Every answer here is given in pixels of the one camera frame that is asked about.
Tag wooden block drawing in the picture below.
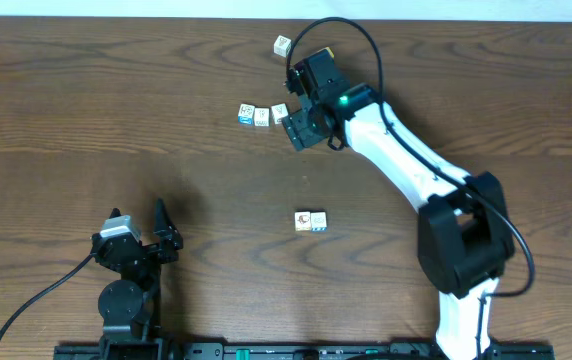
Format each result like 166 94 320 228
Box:
270 103 289 125

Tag wooden block with drawing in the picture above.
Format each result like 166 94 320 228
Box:
253 107 270 127

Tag wooden block brown picture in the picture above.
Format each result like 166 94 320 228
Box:
294 211 312 231

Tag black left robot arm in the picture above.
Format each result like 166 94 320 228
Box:
91 199 183 342

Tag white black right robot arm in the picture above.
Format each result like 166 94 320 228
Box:
282 81 515 359

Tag yellow top wooden block far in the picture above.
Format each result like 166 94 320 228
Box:
320 47 334 59

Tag blue side wooden block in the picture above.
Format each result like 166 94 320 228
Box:
237 103 256 125

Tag plain wooden block far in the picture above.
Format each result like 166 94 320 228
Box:
273 35 292 58

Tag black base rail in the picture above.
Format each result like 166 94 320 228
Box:
53 341 556 360

